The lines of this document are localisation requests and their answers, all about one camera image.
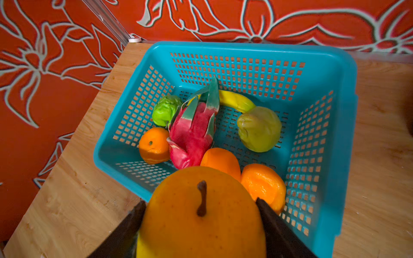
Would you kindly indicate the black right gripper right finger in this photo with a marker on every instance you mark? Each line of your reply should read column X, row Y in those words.
column 281, row 241

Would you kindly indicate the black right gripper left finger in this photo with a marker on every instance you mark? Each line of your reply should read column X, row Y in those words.
column 122, row 242

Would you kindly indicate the orange fruit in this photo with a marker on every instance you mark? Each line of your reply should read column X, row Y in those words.
column 222, row 160
column 263, row 182
column 153, row 146

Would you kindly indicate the yellow orange pear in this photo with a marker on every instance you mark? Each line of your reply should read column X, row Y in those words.
column 200, row 212

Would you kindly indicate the red dragon fruit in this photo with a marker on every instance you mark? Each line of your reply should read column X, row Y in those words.
column 193, row 126

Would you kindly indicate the green pear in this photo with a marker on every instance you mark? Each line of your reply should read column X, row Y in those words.
column 165, row 110

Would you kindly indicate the yellow banana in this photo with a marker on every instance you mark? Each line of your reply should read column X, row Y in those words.
column 226, row 98

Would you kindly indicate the teal plastic basket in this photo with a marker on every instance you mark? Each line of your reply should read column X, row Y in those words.
column 312, row 89

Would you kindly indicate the left corner aluminium post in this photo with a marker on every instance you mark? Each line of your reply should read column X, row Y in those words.
column 101, row 11

